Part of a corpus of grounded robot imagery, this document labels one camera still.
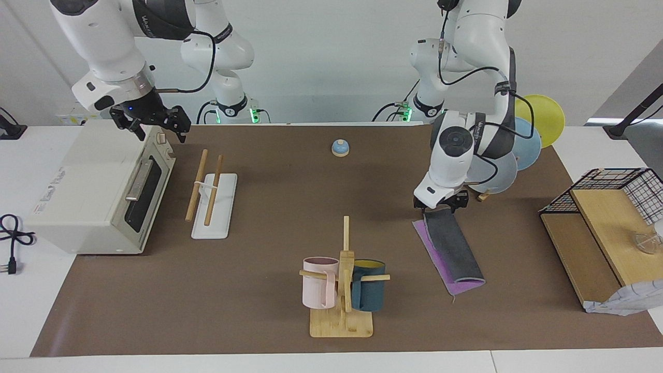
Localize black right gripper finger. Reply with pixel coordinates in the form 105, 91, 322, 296
165, 106, 191, 143
110, 106, 146, 140

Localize purple and grey towel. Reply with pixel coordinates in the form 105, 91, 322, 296
412, 207, 486, 297

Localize white towel rack wooden bars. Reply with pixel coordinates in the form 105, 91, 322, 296
185, 149, 238, 240

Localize grey plate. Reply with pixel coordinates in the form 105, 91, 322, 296
464, 150, 518, 195

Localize white power strip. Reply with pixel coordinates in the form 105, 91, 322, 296
56, 113, 99, 126

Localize beige toaster oven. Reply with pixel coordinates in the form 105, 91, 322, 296
24, 120, 177, 255

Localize light blue plate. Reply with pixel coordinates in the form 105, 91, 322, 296
510, 117, 542, 171

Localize dark teal mug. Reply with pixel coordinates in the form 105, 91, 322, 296
351, 260, 386, 312

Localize yellow plate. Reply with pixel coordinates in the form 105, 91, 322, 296
514, 94, 565, 148

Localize wooden mug tree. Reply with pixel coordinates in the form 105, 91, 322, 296
299, 216, 391, 338

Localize pink mug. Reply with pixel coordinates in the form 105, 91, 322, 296
302, 257, 340, 310

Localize clear glass piece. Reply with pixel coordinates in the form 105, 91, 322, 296
631, 231, 658, 254

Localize brown table mat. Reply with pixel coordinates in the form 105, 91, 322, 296
30, 124, 663, 357

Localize black base cable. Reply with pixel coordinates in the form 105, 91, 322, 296
196, 100, 221, 125
372, 80, 420, 122

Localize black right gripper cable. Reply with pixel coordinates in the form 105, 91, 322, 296
155, 28, 215, 94

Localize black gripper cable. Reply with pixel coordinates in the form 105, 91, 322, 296
155, 28, 215, 94
438, 0, 535, 185

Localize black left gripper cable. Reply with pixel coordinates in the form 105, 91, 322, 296
438, 0, 535, 185

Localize black clamp mount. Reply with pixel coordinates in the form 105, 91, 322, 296
0, 106, 27, 140

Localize black power cord with plug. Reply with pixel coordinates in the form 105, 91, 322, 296
0, 214, 36, 275

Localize black wire basket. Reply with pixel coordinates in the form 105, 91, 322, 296
539, 167, 663, 226

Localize wire basket on board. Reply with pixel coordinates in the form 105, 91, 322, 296
584, 280, 663, 317

